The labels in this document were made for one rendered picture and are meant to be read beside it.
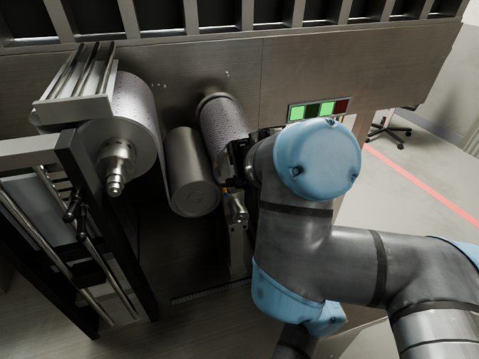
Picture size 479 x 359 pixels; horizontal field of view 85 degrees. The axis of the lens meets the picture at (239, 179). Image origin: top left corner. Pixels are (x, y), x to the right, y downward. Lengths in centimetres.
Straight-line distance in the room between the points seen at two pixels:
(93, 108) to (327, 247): 38
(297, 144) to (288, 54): 69
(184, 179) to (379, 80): 82
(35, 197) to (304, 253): 39
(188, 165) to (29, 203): 31
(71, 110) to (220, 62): 48
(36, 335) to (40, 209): 47
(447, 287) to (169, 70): 75
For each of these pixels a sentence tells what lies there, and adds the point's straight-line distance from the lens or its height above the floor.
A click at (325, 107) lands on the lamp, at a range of 104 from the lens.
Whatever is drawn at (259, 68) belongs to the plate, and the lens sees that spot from 87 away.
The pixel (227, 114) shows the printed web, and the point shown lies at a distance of 68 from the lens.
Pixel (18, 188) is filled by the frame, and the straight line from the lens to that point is 49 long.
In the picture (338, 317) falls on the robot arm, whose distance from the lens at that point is 54.
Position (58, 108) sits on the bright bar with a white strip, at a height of 145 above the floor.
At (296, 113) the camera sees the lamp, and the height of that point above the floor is 118.
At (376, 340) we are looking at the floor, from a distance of 186.
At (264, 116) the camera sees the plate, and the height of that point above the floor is 119.
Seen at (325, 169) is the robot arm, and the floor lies 148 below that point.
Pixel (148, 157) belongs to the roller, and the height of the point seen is 131.
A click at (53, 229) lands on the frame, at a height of 127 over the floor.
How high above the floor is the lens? 162
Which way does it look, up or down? 41 degrees down
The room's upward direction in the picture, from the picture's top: straight up
